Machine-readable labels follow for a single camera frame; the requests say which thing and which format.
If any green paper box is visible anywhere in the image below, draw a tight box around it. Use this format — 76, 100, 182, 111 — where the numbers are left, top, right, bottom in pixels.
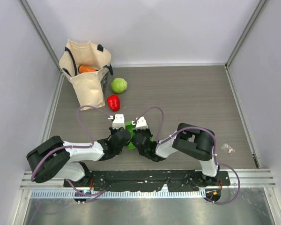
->
125, 121, 155, 150

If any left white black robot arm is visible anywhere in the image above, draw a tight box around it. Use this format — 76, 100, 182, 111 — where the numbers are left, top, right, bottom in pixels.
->
26, 128, 131, 187

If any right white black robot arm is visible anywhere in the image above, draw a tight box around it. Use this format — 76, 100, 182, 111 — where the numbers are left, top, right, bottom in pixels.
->
131, 123, 220, 185

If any red bell pepper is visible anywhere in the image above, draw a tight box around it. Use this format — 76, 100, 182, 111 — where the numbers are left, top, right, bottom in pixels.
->
107, 95, 120, 112

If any green cabbage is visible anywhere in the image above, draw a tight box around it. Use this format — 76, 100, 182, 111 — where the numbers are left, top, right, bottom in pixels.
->
111, 78, 128, 94

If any beige canvas tote bag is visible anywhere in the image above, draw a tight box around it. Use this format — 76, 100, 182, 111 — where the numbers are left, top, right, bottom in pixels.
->
59, 40, 113, 108

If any orange carrot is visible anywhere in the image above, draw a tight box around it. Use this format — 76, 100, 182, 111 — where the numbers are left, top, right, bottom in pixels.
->
78, 65, 98, 73

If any small clear plastic bag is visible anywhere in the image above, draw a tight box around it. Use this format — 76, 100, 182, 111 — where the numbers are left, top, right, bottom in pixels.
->
221, 143, 235, 154

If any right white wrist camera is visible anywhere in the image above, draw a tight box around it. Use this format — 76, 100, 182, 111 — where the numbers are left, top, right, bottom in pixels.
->
132, 116, 148, 129

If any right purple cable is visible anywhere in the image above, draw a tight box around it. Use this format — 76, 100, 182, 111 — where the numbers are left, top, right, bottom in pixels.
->
133, 106, 241, 207

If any purple cable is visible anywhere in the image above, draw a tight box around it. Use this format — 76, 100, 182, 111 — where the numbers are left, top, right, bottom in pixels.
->
133, 106, 241, 207
31, 105, 114, 202

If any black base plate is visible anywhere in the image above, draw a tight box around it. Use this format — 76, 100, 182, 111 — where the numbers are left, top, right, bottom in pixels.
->
72, 170, 230, 192

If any white slotted cable duct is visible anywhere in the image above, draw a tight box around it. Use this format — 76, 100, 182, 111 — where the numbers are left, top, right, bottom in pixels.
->
30, 189, 206, 199

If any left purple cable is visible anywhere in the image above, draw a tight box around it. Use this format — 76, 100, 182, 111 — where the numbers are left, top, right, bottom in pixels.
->
31, 105, 114, 202

